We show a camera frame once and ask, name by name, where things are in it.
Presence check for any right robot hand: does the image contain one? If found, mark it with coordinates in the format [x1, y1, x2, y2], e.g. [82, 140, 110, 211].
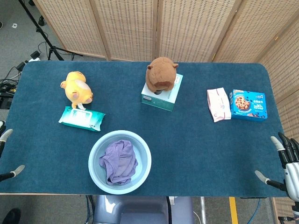
[254, 132, 299, 203]

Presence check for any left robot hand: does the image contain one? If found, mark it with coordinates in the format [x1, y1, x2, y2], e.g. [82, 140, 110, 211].
[0, 120, 26, 182]

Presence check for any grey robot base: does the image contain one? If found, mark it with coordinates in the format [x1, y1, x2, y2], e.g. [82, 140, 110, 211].
[93, 195, 195, 224]

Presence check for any yellow plush toy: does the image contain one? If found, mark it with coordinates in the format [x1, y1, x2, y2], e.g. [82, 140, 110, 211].
[60, 71, 94, 111]

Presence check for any brown capybara plush toy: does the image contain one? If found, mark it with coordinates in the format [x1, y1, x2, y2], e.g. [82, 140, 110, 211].
[145, 57, 179, 94]

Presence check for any blue cookie box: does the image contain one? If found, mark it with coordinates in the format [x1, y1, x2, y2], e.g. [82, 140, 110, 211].
[228, 89, 268, 120]

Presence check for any green wet wipes pack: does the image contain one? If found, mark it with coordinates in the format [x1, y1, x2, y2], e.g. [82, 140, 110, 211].
[58, 106, 106, 133]

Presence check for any white power strip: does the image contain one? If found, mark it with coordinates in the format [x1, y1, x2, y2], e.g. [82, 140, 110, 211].
[24, 51, 42, 65]

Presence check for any pink white tissue pack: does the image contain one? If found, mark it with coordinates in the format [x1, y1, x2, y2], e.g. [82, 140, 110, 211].
[206, 87, 232, 123]

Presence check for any dark blue table mat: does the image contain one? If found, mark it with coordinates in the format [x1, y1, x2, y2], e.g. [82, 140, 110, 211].
[0, 61, 287, 198]

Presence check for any black tripod stand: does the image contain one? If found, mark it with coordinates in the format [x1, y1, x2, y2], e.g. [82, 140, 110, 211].
[18, 0, 83, 61]

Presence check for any purple cloth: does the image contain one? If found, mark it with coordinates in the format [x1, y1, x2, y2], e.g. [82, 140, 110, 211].
[99, 139, 139, 186]

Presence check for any light blue plastic basin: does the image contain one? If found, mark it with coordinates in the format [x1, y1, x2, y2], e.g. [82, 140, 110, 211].
[88, 130, 152, 195]

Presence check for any green white tissue box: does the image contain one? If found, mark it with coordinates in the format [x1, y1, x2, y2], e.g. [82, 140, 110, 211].
[141, 73, 184, 112]

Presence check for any woven bamboo folding screen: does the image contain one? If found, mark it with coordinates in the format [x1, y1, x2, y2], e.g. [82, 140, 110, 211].
[32, 0, 299, 224]

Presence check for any black cable bundle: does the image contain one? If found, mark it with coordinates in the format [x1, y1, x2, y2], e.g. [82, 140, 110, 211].
[0, 65, 24, 110]

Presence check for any blue cable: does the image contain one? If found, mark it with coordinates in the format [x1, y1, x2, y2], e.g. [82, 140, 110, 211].
[248, 198, 261, 224]

